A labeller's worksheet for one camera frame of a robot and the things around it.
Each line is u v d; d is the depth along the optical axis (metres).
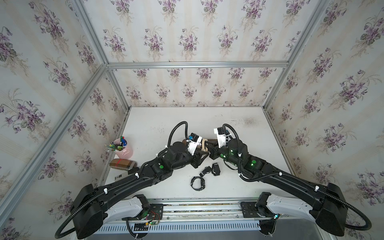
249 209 0.73
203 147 0.70
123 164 0.86
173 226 0.73
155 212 0.72
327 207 0.39
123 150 0.84
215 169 0.83
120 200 0.46
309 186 0.44
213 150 0.63
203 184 0.79
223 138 0.64
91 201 0.39
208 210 0.75
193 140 0.62
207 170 0.86
